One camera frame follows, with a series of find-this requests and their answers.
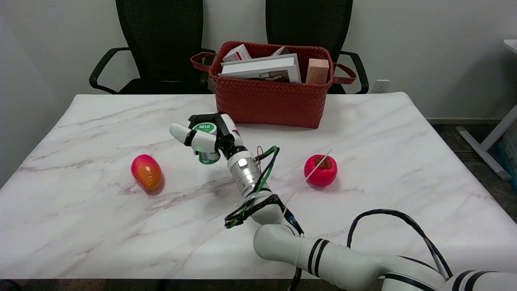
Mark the blue storage box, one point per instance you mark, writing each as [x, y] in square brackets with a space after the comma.
[511, 151]

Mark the red woven basket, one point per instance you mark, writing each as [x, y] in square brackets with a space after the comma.
[266, 105]

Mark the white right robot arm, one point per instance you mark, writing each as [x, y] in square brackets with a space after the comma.
[331, 258]

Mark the white side desk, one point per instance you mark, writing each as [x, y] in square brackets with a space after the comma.
[496, 134]

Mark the red yellow toy mango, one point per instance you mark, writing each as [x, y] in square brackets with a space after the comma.
[146, 171]

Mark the black mesh office chair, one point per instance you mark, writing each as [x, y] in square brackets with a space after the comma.
[161, 36]
[307, 20]

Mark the pink white small box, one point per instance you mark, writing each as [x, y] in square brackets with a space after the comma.
[237, 53]

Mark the white book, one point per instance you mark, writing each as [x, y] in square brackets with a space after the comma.
[262, 66]

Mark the red apple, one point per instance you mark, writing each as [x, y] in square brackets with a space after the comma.
[321, 174]

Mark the brown white small box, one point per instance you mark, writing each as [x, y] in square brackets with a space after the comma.
[281, 51]

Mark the green gum jar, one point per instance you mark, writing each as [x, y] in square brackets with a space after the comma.
[209, 158]

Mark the white wall socket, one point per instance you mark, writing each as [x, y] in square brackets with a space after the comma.
[381, 86]

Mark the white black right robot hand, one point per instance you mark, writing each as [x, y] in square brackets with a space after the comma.
[227, 129]

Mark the wooden block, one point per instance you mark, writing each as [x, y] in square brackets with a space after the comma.
[317, 72]

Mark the white zip tie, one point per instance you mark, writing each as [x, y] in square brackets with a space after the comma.
[319, 165]

